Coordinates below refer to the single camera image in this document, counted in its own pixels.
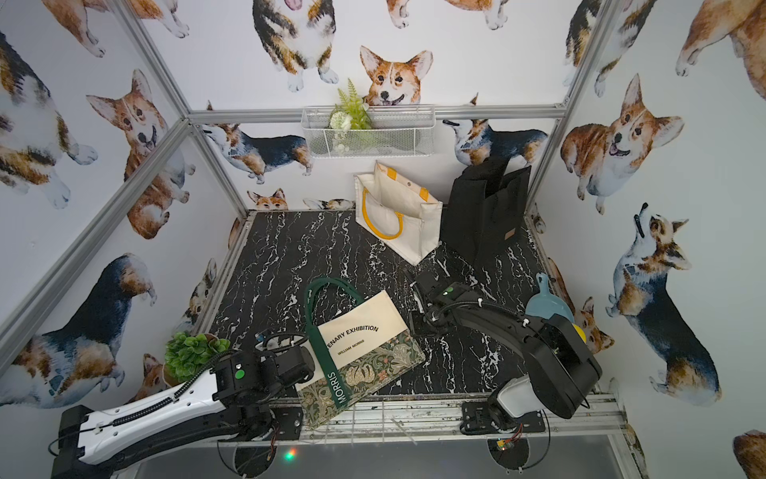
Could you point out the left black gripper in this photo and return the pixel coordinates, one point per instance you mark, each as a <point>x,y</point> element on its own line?
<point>300,364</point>

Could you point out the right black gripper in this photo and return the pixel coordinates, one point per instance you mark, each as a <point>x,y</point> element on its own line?
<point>440,328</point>

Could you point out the cream tote bag green handles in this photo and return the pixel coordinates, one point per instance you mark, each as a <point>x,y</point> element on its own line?
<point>356,354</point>

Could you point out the cream tote bag yellow handles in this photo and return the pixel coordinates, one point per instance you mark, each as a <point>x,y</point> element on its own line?
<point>398,212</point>

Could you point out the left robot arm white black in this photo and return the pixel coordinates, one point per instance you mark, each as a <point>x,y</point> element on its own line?
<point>228,399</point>

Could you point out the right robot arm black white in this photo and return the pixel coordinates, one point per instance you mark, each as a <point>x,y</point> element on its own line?
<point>559,369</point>

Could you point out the black canvas tote bag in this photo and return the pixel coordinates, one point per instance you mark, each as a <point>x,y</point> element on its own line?
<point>485,210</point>

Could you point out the light blue dustpan scoop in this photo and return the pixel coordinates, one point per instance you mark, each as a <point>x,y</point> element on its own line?
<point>545,304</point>

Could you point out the potted green plant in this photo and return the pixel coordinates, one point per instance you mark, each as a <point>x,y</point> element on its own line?
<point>185,355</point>

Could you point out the artificial fern and white flower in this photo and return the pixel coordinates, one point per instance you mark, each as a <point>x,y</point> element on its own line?
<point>350,114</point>

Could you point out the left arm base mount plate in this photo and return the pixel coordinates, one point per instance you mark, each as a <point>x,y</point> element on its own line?
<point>281,422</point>

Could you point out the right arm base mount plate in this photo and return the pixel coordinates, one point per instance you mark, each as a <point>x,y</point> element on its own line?
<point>485,418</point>

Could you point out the white wire wall basket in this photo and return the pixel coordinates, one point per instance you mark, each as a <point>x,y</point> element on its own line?
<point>386,132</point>

